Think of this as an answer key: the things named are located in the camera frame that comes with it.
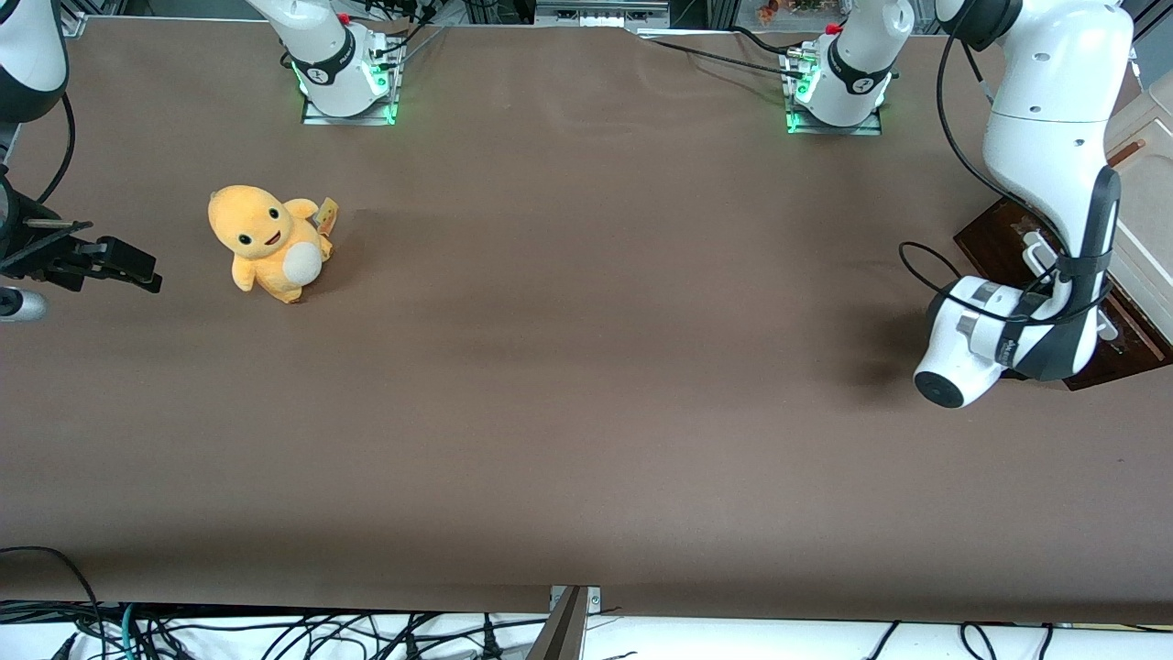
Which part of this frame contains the orange plush toy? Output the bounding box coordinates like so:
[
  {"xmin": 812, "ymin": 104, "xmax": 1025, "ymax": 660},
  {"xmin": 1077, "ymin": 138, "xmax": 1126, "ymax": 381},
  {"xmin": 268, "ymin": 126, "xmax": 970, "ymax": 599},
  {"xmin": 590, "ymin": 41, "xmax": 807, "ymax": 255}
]
[{"xmin": 207, "ymin": 184, "xmax": 340, "ymax": 305}]

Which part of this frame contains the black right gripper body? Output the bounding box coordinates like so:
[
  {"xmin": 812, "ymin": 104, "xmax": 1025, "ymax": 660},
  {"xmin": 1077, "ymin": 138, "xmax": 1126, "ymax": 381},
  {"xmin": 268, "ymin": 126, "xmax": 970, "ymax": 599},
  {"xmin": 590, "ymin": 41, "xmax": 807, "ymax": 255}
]
[{"xmin": 0, "ymin": 174, "xmax": 100, "ymax": 294}]

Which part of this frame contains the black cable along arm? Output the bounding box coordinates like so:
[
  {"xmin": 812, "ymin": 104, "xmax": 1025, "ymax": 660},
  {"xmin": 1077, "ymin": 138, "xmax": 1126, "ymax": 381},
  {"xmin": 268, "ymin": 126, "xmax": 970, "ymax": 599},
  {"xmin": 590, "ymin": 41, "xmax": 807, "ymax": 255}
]
[
  {"xmin": 898, "ymin": 27, "xmax": 1115, "ymax": 325},
  {"xmin": 35, "ymin": 90, "xmax": 76, "ymax": 208}
]

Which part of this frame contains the dark wooden tray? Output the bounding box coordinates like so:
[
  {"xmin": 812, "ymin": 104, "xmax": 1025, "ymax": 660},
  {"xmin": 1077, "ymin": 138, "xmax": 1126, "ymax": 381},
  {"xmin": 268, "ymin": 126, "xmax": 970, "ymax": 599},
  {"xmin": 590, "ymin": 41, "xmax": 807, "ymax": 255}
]
[{"xmin": 953, "ymin": 197, "xmax": 1173, "ymax": 392}]

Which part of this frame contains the white loop drawer handle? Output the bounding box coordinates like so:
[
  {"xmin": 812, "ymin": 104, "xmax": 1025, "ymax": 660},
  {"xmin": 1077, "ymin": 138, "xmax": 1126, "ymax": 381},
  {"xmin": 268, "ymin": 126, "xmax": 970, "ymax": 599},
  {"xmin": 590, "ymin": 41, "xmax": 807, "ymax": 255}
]
[{"xmin": 1020, "ymin": 229, "xmax": 1124, "ymax": 345}]

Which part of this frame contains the black cable along right arm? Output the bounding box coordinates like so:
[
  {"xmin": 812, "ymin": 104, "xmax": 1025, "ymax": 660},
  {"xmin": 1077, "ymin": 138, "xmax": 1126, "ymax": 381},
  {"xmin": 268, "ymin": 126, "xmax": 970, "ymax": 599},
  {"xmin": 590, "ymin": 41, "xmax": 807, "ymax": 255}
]
[{"xmin": 35, "ymin": 90, "xmax": 76, "ymax": 208}]

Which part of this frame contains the beige plastic drawer cabinet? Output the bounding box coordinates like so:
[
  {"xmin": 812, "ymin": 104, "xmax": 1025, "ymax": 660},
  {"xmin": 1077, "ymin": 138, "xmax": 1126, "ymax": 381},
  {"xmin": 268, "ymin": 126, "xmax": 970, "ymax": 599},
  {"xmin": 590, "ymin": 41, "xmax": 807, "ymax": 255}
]
[{"xmin": 1104, "ymin": 73, "xmax": 1173, "ymax": 322}]

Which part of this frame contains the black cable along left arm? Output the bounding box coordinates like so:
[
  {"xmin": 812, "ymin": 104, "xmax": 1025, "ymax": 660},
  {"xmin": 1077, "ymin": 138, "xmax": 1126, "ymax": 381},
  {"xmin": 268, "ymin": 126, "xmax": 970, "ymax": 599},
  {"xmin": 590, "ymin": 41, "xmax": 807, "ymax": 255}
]
[{"xmin": 898, "ymin": 27, "xmax": 1115, "ymax": 325}]

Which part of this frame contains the large table cover sheet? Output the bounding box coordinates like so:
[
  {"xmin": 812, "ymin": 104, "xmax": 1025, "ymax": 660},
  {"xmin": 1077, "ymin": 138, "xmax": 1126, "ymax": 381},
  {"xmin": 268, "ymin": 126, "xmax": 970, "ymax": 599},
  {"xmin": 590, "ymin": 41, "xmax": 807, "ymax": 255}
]
[{"xmin": 0, "ymin": 18, "xmax": 1173, "ymax": 626}]

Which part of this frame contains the silver cylindrical sensor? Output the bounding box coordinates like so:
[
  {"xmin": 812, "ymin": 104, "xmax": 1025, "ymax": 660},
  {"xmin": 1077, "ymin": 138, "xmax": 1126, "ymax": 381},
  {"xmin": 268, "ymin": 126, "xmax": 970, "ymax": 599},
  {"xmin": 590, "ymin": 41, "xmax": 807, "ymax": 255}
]
[{"xmin": 0, "ymin": 288, "xmax": 48, "ymax": 323}]

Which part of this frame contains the grey electronics box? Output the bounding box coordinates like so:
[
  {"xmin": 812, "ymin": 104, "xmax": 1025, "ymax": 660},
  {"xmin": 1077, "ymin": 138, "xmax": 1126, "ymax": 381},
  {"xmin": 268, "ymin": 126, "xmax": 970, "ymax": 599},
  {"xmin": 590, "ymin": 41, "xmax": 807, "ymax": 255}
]
[{"xmin": 534, "ymin": 0, "xmax": 672, "ymax": 29}]

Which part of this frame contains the black cable across table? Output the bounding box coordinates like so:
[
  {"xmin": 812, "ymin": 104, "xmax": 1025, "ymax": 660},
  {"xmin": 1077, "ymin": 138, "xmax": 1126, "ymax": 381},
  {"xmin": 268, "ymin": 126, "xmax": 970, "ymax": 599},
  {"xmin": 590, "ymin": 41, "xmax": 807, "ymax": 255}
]
[{"xmin": 640, "ymin": 35, "xmax": 807, "ymax": 82}]

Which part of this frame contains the black looping floor cable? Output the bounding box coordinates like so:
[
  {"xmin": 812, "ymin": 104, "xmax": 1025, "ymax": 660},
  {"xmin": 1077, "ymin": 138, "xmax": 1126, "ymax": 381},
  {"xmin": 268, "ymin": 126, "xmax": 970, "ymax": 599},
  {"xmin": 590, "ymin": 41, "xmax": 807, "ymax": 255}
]
[{"xmin": 0, "ymin": 546, "xmax": 109, "ymax": 660}]

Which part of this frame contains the metal table edge bracket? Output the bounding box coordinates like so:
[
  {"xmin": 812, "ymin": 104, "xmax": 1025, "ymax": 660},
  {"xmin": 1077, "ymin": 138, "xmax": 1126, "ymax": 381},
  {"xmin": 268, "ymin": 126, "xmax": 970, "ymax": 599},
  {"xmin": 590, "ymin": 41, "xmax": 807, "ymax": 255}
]
[{"xmin": 526, "ymin": 585, "xmax": 603, "ymax": 660}]

